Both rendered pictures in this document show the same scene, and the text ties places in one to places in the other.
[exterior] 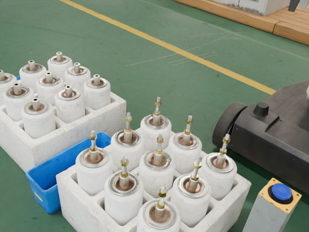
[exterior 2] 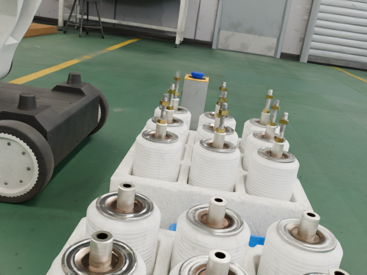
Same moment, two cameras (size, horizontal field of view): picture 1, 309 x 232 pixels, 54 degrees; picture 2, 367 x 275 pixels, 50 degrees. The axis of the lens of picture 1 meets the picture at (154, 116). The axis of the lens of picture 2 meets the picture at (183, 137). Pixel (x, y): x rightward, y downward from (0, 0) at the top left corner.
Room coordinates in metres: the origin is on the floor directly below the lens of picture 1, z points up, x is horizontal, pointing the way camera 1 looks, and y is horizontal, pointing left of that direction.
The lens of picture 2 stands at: (1.18, 0.61, 0.50)
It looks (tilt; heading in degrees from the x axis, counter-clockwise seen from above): 18 degrees down; 232
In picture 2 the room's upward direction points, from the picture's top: 8 degrees clockwise
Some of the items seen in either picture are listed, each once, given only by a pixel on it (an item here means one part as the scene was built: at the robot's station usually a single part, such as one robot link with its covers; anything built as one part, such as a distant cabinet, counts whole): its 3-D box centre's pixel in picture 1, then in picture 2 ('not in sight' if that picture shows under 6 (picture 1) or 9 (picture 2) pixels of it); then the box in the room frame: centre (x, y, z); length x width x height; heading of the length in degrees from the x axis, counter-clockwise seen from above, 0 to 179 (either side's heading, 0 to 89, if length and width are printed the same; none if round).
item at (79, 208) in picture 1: (153, 199); (207, 192); (0.58, -0.02, 0.09); 0.39 x 0.39 x 0.18; 49
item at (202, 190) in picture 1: (192, 186); (218, 116); (0.50, -0.11, 0.25); 0.08 x 0.08 x 0.01
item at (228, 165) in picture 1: (220, 163); (173, 109); (0.59, -0.19, 0.25); 0.08 x 0.08 x 0.01
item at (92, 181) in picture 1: (95, 181); (266, 196); (0.57, 0.15, 0.16); 0.10 x 0.10 x 0.18
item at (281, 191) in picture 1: (281, 192); (197, 76); (0.45, -0.29, 0.32); 0.04 x 0.04 x 0.02
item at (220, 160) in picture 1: (220, 159); (173, 104); (0.59, -0.19, 0.26); 0.02 x 0.02 x 0.03
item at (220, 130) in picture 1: (231, 126); (10, 161); (0.97, -0.31, 0.10); 0.20 x 0.05 x 0.20; 140
